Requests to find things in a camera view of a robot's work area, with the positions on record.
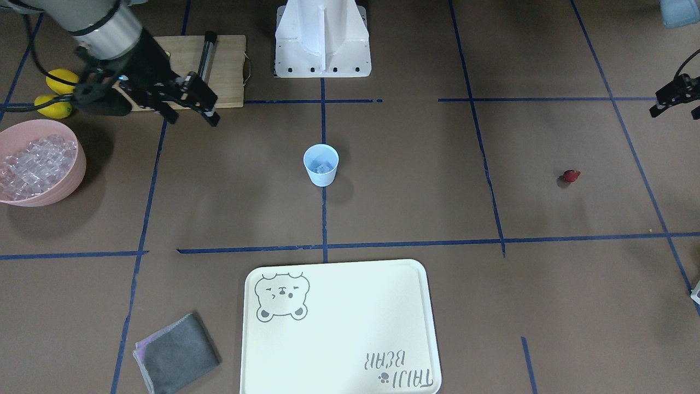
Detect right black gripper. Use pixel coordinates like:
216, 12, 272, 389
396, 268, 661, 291
118, 30, 220, 127

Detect clear ice cubes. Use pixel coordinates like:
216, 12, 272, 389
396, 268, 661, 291
308, 160, 335, 175

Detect red strawberry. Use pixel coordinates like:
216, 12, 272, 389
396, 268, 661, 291
562, 169, 581, 183

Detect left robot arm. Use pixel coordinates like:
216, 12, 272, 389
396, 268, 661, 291
660, 0, 699, 29

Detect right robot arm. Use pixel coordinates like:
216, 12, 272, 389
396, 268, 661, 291
2, 1, 220, 126

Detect pink bowl of ice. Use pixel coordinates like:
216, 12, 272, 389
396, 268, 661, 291
1, 120, 86, 207

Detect light blue cup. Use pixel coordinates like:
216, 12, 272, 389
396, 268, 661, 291
303, 144, 340, 187

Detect wooden cutting board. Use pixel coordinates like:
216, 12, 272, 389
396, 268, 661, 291
123, 35, 254, 113

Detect steel rod black tip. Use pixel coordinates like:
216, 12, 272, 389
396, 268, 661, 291
197, 30, 218, 82

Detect yellow lemon near edge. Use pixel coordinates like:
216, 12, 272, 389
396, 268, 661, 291
45, 69, 79, 95

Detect yellow lemon near bowl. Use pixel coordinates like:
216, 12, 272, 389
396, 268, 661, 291
33, 95, 73, 119

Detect grey folded cloth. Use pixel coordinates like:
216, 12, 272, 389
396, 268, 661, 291
132, 312, 221, 393

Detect cream bear tray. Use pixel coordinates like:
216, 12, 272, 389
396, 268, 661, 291
240, 259, 442, 393

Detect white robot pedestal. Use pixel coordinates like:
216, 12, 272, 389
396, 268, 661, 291
273, 1, 372, 78

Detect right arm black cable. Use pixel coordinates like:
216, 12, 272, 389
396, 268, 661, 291
0, 14, 83, 113

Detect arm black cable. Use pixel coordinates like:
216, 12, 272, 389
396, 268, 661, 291
674, 48, 700, 77
0, 14, 83, 113

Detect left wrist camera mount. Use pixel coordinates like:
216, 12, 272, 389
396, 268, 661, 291
649, 74, 699, 119

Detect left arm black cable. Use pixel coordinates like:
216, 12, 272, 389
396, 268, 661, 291
674, 48, 700, 77

